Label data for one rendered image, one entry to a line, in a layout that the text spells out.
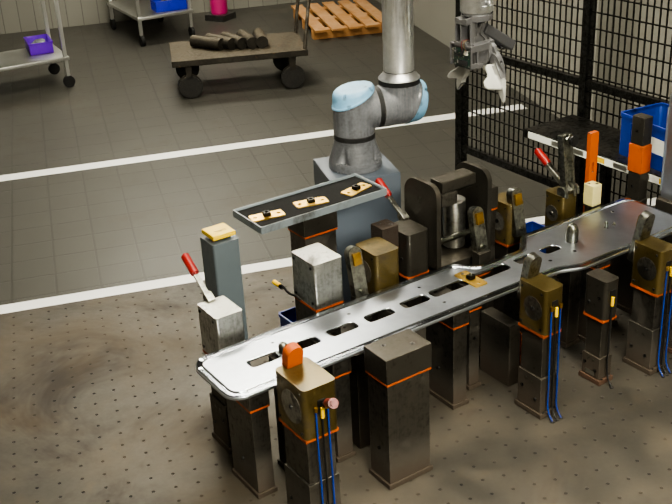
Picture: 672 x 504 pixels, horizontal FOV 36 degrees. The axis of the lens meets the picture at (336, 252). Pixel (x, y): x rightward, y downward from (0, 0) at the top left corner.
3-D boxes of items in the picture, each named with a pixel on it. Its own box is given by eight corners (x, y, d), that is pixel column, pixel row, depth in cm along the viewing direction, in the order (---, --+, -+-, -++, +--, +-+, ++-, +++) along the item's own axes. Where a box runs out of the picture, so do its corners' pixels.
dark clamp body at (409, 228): (409, 369, 271) (407, 236, 255) (382, 351, 280) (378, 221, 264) (431, 360, 275) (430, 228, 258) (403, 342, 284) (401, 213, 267)
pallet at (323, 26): (400, 33, 872) (399, 22, 868) (316, 43, 856) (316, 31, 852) (363, 8, 964) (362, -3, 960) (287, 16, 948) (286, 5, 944)
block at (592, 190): (585, 305, 297) (593, 186, 281) (576, 300, 300) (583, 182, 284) (594, 301, 299) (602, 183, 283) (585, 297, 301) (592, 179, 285)
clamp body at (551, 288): (547, 427, 246) (554, 297, 231) (513, 405, 255) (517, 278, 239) (567, 417, 249) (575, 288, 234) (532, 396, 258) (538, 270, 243)
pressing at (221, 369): (238, 411, 207) (237, 404, 206) (186, 363, 224) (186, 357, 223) (694, 225, 274) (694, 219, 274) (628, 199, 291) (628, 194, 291)
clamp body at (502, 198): (504, 330, 287) (508, 206, 271) (478, 315, 295) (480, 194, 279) (522, 323, 290) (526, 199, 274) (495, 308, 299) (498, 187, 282)
